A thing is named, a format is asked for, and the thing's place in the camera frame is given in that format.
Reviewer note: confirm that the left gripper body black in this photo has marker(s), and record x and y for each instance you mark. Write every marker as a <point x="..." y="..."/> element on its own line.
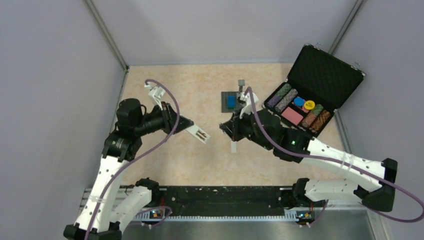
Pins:
<point x="163" y="119"/>

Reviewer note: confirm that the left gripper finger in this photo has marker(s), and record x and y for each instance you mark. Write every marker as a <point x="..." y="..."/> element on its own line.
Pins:
<point x="184" y="122"/>
<point x="179" y="129"/>

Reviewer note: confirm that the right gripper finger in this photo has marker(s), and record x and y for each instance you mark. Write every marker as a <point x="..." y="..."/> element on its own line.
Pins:
<point x="234" y="137"/>
<point x="228" y="127"/>

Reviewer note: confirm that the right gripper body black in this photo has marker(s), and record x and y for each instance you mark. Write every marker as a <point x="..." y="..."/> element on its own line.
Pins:
<point x="243" y="126"/>

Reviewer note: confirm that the white remote battery cover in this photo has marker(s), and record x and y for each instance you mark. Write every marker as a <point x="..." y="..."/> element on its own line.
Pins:
<point x="233" y="145"/>

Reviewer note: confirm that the white remote control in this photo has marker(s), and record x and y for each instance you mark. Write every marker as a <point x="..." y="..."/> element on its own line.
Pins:
<point x="193" y="129"/>

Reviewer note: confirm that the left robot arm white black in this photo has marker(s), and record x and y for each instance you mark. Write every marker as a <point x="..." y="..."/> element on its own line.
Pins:
<point x="99" y="219"/>

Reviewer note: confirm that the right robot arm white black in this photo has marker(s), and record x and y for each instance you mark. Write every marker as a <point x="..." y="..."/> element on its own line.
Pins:
<point x="365" y="181"/>

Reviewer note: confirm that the grey lego baseplate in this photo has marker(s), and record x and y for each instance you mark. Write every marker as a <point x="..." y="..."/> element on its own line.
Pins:
<point x="224" y="95"/>

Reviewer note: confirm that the blue lego brick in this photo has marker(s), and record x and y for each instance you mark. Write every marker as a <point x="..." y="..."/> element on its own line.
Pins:
<point x="231" y="102"/>

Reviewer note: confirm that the grey lego tower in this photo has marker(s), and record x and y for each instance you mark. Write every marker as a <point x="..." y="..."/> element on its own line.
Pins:
<point x="241" y="84"/>

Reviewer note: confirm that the pink card deck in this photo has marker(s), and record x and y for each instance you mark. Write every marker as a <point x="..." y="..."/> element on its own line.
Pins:
<point x="292" y="116"/>

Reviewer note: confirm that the blue round chip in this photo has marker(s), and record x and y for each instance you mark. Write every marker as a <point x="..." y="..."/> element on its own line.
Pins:
<point x="299" y="102"/>

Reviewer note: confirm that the yellow dealer button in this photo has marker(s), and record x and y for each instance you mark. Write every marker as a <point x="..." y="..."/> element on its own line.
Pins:
<point x="309" y="105"/>

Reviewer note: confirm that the black poker chip case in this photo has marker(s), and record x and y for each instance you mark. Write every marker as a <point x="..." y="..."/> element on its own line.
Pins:
<point x="318" y="76"/>

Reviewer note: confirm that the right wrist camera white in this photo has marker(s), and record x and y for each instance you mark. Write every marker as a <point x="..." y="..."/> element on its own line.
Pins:
<point x="247" y="102"/>

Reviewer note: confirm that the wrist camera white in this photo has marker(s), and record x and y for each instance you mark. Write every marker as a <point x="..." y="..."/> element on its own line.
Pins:
<point x="247" y="102"/>
<point x="155" y="94"/>

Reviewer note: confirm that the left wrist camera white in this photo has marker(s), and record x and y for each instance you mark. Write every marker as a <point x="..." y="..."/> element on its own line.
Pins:
<point x="155" y="94"/>

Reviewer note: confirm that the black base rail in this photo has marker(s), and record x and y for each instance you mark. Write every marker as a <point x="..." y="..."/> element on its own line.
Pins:
<point x="230" y="201"/>

